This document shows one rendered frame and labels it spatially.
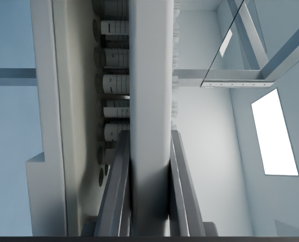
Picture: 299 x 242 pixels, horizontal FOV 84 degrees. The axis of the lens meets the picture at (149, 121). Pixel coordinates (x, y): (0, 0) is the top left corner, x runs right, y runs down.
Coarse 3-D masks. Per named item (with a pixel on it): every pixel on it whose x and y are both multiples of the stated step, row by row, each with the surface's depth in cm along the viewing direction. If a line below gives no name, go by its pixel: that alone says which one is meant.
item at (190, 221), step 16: (176, 144) 9; (176, 160) 8; (176, 176) 7; (176, 192) 7; (192, 192) 7; (176, 208) 6; (192, 208) 6; (176, 224) 6; (192, 224) 6; (208, 224) 6
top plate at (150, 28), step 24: (144, 0) 7; (168, 0) 7; (144, 24) 7; (168, 24) 7; (144, 48) 7; (168, 48) 7; (144, 72) 7; (168, 72) 7; (144, 96) 8; (168, 96) 8; (144, 120) 8; (168, 120) 8; (144, 144) 8; (168, 144) 8; (144, 168) 8; (168, 168) 8; (144, 192) 8; (168, 192) 8; (144, 216) 8; (168, 216) 9
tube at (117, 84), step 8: (96, 80) 11; (104, 80) 11; (112, 80) 11; (120, 80) 11; (128, 80) 11; (176, 80) 11; (96, 88) 11; (104, 88) 11; (112, 88) 11; (120, 88) 11; (128, 88) 11; (176, 88) 11
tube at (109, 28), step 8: (96, 24) 11; (104, 24) 11; (112, 24) 11; (120, 24) 11; (128, 24) 11; (176, 24) 11; (96, 32) 11; (104, 32) 11; (112, 32) 11; (120, 32) 11; (128, 32) 11; (176, 32) 11; (96, 40) 11; (104, 40) 11; (112, 40) 11; (120, 40) 11; (128, 40) 11; (176, 40) 11
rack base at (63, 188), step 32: (32, 0) 7; (64, 0) 7; (64, 32) 7; (64, 64) 7; (64, 96) 7; (96, 96) 11; (64, 128) 8; (96, 128) 11; (32, 160) 8; (64, 160) 8; (96, 160) 11; (32, 192) 8; (64, 192) 8; (96, 192) 11; (32, 224) 8; (64, 224) 8
